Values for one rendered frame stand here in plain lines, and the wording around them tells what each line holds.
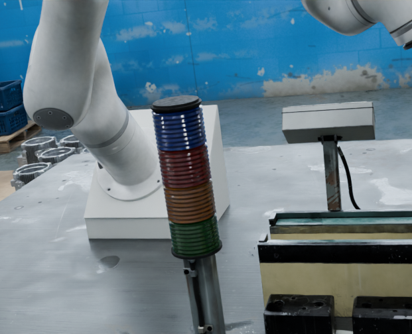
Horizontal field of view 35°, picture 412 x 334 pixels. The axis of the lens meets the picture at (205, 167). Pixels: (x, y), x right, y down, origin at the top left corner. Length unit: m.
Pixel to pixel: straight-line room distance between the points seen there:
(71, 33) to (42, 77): 0.11
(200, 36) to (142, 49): 0.66
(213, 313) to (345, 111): 0.54
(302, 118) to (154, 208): 0.41
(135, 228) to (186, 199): 0.71
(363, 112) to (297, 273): 0.35
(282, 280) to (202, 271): 0.28
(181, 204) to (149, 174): 0.71
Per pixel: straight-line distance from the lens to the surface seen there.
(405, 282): 1.05
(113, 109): 1.29
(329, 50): 6.62
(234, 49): 6.79
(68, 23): 1.05
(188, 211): 0.76
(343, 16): 1.05
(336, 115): 1.23
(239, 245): 1.36
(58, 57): 1.10
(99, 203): 1.50
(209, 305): 0.83
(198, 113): 0.74
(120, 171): 1.42
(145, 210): 1.44
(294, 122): 1.24
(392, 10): 1.02
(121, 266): 1.35
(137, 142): 1.38
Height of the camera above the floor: 1.36
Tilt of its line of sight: 17 degrees down
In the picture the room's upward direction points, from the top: 8 degrees counter-clockwise
